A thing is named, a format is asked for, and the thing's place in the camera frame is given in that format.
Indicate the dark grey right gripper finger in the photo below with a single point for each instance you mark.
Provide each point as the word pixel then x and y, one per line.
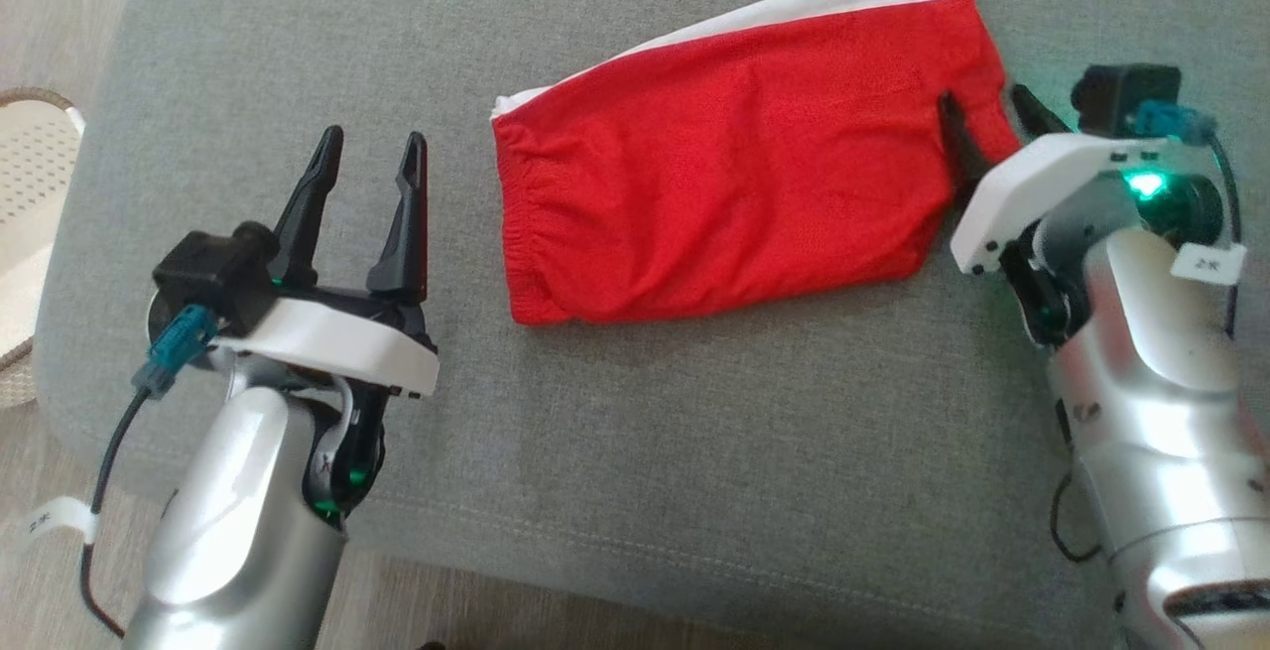
pixel 962 149
pixel 1037 119

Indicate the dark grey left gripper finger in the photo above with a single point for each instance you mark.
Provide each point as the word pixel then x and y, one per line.
pixel 409 233
pixel 303 223

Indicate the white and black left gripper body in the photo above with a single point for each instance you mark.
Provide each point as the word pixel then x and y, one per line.
pixel 347 347

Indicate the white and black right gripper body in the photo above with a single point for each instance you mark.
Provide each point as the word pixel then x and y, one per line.
pixel 1032 184

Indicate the red Bulls 23 shorts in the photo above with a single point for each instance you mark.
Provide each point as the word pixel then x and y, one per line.
pixel 744 184

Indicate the cream perforated laundry basket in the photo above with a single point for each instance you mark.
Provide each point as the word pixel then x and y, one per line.
pixel 35 194

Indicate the grey sofa chaise seat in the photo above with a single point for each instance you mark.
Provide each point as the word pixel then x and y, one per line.
pixel 645 452

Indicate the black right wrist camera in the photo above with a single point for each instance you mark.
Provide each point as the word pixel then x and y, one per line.
pixel 1126 89

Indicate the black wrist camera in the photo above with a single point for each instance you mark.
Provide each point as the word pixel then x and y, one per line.
pixel 213 273
pixel 1126 89

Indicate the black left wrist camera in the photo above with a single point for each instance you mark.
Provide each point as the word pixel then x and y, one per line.
pixel 213 273

